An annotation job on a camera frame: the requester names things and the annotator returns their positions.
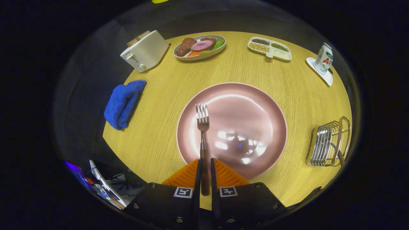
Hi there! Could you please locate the metal wire cutlery basket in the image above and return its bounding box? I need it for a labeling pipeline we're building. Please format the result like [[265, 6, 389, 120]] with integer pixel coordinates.
[[305, 116, 351, 167]]

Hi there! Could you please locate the blue folded cloth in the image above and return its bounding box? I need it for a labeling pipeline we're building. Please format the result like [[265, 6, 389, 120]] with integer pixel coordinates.
[[104, 80, 147, 131]]

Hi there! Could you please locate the white divided bean dish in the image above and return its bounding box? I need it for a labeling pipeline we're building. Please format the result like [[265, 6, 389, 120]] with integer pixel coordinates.
[[247, 37, 292, 61]]

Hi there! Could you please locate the white plastic drink bottle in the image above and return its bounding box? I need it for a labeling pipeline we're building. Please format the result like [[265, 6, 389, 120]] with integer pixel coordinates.
[[313, 42, 334, 75]]

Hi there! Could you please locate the brown meat piece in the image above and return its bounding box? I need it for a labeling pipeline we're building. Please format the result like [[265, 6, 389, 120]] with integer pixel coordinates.
[[176, 38, 197, 57]]

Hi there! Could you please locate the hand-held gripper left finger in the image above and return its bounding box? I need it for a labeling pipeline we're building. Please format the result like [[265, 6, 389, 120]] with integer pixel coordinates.
[[125, 159, 202, 230]]

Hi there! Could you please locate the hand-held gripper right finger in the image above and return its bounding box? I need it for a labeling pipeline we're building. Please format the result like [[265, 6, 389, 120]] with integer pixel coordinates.
[[210, 158, 288, 230]]

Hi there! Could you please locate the grey oval food plate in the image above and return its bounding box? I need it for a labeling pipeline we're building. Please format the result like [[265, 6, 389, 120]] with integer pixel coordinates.
[[173, 34, 227, 61]]

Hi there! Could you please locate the pink ham slice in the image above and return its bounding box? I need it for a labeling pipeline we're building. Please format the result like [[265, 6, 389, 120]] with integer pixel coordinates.
[[191, 40, 215, 52]]

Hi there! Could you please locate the pink round plate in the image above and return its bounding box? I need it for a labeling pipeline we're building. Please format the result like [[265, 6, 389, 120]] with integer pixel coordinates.
[[176, 82, 288, 180]]

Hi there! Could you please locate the white toaster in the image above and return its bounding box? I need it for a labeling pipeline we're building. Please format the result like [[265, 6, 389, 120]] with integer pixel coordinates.
[[120, 30, 170, 73]]

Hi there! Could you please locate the laptop with purple screen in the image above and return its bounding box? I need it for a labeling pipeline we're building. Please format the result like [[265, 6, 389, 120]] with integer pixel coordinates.
[[64, 160, 96, 192]]

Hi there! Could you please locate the metal fork with wooden handle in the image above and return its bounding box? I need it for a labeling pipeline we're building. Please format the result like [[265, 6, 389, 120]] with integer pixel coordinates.
[[196, 103, 210, 196]]

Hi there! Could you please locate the white square coaster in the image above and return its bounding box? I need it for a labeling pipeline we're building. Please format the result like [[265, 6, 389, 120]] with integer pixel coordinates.
[[306, 57, 334, 87]]

